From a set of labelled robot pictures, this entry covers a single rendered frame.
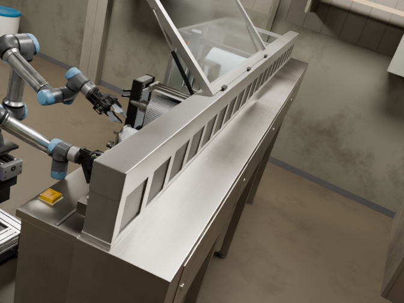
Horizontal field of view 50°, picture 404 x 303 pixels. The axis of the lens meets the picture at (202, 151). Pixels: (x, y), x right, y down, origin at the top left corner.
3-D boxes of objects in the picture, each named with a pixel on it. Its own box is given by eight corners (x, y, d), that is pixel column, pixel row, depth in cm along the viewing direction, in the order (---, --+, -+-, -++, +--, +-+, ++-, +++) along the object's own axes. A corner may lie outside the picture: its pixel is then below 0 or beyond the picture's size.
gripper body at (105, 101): (100, 116, 213) (82, 100, 213) (109, 112, 221) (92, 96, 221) (108, 105, 210) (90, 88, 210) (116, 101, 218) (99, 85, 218)
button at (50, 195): (48, 192, 205) (49, 187, 204) (61, 197, 204) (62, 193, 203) (39, 198, 199) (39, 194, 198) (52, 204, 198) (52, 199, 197)
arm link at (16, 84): (-9, 118, 248) (5, 29, 222) (14, 113, 260) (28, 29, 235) (5, 129, 244) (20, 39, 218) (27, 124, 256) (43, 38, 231)
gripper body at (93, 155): (99, 159, 192) (76, 149, 195) (96, 175, 196) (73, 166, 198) (107, 153, 199) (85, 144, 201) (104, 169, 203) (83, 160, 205)
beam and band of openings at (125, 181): (281, 54, 375) (290, 28, 365) (290, 57, 374) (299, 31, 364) (79, 236, 103) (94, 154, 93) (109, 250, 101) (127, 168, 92)
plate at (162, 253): (268, 85, 389) (279, 53, 376) (297, 95, 384) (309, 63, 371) (55, 321, 115) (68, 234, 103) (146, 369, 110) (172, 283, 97)
